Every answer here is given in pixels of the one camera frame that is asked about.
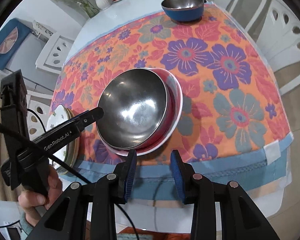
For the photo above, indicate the pink polka dot bowl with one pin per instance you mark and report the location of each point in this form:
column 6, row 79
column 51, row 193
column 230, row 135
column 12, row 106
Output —
column 175, row 100

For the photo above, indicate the orange cloth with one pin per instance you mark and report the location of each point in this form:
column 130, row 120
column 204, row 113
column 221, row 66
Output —
column 165, row 235

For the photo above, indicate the person's left hand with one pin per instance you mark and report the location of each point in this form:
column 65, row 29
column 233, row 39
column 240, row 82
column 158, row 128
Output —
column 37, row 205

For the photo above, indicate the glass vase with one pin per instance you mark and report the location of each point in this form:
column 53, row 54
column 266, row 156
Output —
column 91, row 11

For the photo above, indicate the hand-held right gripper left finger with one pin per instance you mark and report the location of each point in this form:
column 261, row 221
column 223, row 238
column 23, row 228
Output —
column 131, row 172

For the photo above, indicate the blue appliance cover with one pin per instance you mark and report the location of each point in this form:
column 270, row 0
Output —
column 7, row 42

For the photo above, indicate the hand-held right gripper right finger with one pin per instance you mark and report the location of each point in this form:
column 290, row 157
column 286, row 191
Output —
column 176, row 175

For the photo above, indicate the light blue under cloth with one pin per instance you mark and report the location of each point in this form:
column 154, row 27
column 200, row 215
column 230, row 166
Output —
column 227, row 172

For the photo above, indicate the stainless steel bowl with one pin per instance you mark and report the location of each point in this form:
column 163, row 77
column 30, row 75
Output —
column 135, row 105

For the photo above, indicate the white ribbed vase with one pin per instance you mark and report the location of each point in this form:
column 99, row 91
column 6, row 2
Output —
column 103, row 3

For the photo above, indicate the person's left forearm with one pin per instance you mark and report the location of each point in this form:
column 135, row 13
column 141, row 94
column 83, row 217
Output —
column 27, row 230

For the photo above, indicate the white carved rack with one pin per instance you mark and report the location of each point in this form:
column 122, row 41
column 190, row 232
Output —
column 42, row 28

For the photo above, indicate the blue steel bowl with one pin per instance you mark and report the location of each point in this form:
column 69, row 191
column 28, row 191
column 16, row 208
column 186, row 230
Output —
column 185, row 12

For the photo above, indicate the blue patterned orange rim plate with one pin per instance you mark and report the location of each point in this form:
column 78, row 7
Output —
column 73, row 150

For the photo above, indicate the orange floral tablecloth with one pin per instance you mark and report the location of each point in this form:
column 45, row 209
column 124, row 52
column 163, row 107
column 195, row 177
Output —
column 215, row 80

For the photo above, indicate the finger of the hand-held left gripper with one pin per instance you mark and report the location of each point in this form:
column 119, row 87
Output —
column 93, row 115

